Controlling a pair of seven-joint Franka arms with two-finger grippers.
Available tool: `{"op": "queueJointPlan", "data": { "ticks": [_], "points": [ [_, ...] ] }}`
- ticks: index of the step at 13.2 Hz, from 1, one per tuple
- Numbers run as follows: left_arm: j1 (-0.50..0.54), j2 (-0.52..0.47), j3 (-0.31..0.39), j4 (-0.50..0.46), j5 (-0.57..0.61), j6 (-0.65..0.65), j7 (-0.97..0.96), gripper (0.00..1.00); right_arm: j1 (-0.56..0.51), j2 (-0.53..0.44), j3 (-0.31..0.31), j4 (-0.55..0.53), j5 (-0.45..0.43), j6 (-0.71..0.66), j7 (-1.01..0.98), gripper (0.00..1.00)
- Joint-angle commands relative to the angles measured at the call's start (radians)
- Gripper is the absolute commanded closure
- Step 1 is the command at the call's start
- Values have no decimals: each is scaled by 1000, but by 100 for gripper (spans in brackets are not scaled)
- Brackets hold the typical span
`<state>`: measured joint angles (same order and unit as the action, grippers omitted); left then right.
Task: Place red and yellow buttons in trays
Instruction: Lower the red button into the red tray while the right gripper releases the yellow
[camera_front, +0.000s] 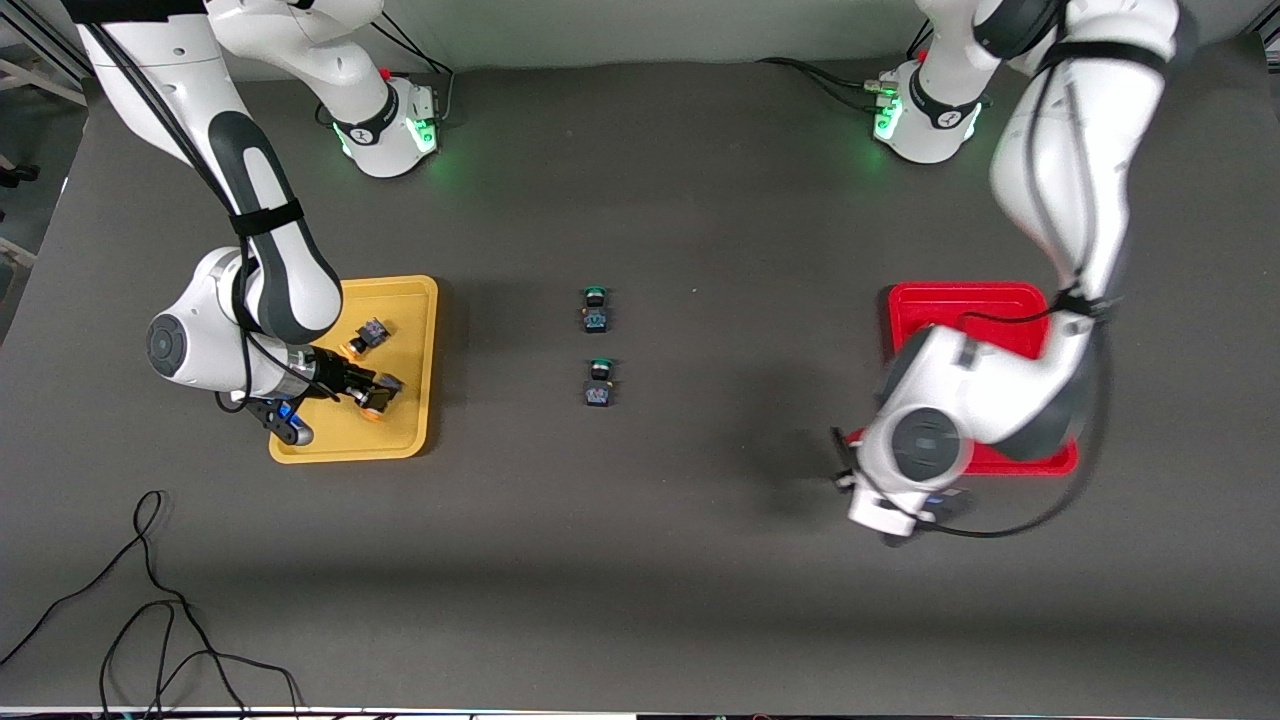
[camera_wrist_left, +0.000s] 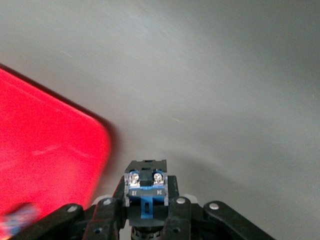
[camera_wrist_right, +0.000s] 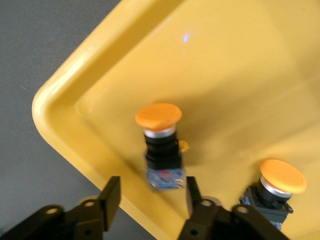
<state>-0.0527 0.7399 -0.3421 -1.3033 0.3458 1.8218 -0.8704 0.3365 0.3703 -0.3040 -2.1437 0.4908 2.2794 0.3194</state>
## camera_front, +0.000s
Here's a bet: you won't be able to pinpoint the yellow plastic tray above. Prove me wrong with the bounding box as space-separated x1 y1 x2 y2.
268 275 440 465

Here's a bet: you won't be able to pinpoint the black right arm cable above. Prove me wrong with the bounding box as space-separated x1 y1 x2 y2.
75 0 321 413

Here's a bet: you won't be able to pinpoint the grey metal frame bars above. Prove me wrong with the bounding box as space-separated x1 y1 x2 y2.
0 18 89 107

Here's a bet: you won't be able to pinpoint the dark grey table mat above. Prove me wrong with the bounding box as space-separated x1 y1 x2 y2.
0 45 1280 717

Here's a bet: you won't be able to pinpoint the red plastic tray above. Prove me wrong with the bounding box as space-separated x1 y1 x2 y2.
888 282 1080 477

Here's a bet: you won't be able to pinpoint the loose black cable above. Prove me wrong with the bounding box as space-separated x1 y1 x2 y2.
0 489 251 719
98 600 303 719

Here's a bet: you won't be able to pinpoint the black left base cables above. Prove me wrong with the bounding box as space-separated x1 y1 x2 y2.
755 18 939 113

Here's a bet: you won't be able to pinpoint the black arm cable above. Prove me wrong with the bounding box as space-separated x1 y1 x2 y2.
75 0 321 413
832 0 1117 542

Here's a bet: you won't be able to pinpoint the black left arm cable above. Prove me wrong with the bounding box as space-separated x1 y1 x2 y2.
832 0 1117 542

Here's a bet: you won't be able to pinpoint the black base cables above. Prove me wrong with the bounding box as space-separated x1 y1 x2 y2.
315 12 457 126
755 18 939 113

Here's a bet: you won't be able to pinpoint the black right base cables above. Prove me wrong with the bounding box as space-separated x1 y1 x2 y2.
315 12 457 126

